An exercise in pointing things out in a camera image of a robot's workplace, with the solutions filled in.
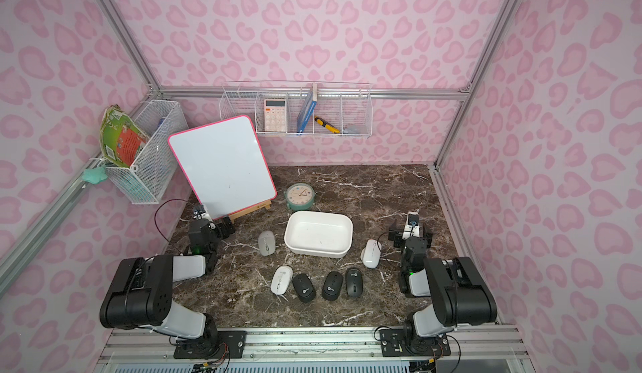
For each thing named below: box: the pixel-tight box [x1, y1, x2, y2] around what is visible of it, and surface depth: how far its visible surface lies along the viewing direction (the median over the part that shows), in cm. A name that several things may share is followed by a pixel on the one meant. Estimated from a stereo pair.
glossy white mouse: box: [360, 239, 383, 269], surface depth 91 cm
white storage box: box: [284, 210, 354, 259], surface depth 98 cm
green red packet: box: [99, 104, 149, 168], surface depth 74 cm
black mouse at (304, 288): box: [292, 272, 317, 303], surface depth 85 cm
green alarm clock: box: [284, 182, 316, 211], surface depth 108 cm
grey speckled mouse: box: [258, 229, 276, 257], surface depth 94 cm
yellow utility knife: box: [313, 115, 341, 134], surface depth 100 cm
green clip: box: [81, 164, 108, 185], surface depth 64 cm
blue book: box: [295, 82, 318, 136], surface depth 90 cm
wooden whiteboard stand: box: [229, 199, 272, 224], surface depth 100 cm
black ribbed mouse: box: [346, 267, 363, 299], surface depth 85 cm
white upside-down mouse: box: [270, 265, 294, 296], surface depth 85 cm
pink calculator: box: [264, 98, 287, 133], surface depth 97 cm
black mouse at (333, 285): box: [321, 270, 344, 302], surface depth 85 cm
